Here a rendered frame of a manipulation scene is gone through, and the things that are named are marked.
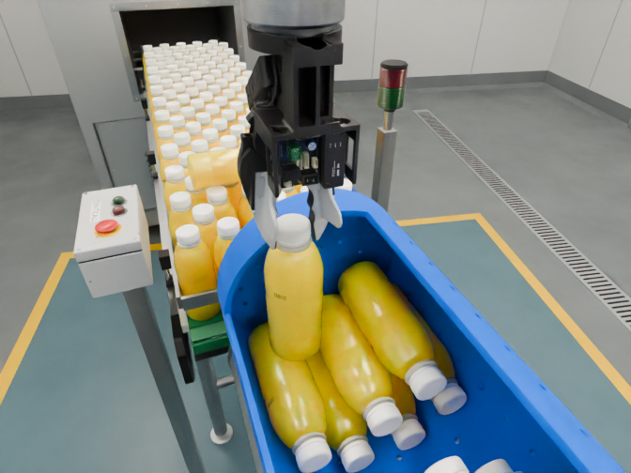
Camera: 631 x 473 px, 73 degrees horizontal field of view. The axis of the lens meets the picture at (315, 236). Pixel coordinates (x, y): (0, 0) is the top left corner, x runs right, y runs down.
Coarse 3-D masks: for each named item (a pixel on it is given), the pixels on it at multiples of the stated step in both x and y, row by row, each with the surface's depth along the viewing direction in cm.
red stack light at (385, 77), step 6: (384, 72) 97; (390, 72) 96; (396, 72) 96; (402, 72) 96; (384, 78) 98; (390, 78) 97; (396, 78) 97; (402, 78) 97; (384, 84) 98; (390, 84) 98; (396, 84) 97; (402, 84) 98
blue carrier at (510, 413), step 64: (256, 256) 51; (384, 256) 67; (256, 320) 65; (448, 320) 56; (256, 384) 56; (512, 384) 34; (384, 448) 56; (448, 448) 53; (512, 448) 47; (576, 448) 30
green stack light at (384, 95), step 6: (378, 84) 101; (378, 90) 101; (384, 90) 99; (390, 90) 98; (396, 90) 98; (402, 90) 99; (378, 96) 101; (384, 96) 100; (390, 96) 99; (396, 96) 99; (402, 96) 100; (378, 102) 102; (384, 102) 100; (390, 102) 100; (396, 102) 100; (402, 102) 101; (384, 108) 101; (390, 108) 101; (396, 108) 101
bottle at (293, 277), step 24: (312, 240) 48; (264, 264) 48; (288, 264) 45; (312, 264) 46; (288, 288) 46; (312, 288) 47; (288, 312) 48; (312, 312) 49; (288, 336) 50; (312, 336) 52
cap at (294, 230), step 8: (288, 216) 46; (296, 216) 46; (304, 216) 46; (280, 224) 44; (288, 224) 44; (296, 224) 44; (304, 224) 44; (280, 232) 44; (288, 232) 43; (296, 232) 43; (304, 232) 44; (280, 240) 44; (288, 240) 44; (296, 240) 44; (304, 240) 44
